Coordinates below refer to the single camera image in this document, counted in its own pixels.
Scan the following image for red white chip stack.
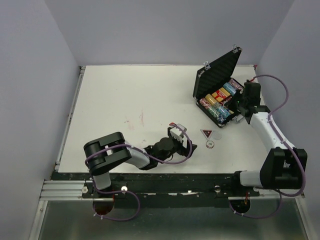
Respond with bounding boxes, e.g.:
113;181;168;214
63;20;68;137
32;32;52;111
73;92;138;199
205;140;215;149

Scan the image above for light blue chip stack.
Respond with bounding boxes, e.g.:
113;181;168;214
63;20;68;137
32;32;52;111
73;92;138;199
215;104;231;119
223;82;236;94
231;89;242;97

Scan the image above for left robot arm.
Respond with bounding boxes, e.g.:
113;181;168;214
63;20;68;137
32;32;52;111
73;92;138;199
83;123;198;198

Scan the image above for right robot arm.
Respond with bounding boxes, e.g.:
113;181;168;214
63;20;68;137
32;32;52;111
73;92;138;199
229;80;308;196

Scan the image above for red triangular dealer card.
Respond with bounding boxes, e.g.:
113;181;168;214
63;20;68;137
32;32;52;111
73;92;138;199
200;129;213;140

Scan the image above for clear round dealer button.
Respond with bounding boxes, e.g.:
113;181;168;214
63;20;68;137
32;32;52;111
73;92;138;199
212;131;222;140

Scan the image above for red card deck box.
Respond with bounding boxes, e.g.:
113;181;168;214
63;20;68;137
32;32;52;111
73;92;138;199
211;87;231;103

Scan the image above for green blue chip row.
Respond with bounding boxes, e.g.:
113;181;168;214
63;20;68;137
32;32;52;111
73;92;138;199
207;106;225;124

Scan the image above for gold chip row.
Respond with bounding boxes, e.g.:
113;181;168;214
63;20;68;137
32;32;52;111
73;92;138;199
205;94;219;106

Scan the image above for black poker case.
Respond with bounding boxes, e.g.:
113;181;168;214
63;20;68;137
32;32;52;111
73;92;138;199
192;45;242;128

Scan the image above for red white chip row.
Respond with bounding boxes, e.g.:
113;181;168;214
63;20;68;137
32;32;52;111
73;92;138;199
199;98;212;110

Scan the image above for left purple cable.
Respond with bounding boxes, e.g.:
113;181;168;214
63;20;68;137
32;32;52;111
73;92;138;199
84;124;193;222

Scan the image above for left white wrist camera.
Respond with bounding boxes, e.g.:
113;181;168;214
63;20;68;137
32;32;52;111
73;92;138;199
169;122;187;143

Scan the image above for aluminium table edge rail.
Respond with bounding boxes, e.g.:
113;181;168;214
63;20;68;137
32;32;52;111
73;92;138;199
54;66;86;172

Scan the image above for aluminium frame rail left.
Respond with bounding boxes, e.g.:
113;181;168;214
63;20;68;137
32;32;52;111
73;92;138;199
39;180;85;201

